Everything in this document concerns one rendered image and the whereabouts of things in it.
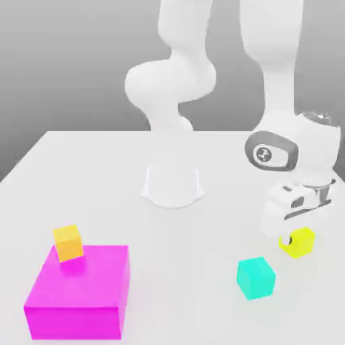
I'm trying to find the small orange cube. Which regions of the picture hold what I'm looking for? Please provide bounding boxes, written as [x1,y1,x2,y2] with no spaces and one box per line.
[52,224,85,263]

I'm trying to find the small cyan cube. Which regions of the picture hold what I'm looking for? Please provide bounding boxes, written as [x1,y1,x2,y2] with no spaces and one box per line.
[236,256,277,301]

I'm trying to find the small yellow cube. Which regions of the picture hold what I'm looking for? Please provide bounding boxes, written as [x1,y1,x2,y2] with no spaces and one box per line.
[278,226,317,260]

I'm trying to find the large magenta box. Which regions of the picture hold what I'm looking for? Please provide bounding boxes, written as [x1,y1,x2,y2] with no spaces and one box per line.
[23,244,130,341]

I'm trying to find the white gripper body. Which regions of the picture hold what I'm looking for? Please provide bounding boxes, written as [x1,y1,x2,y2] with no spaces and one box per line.
[261,199,334,240]

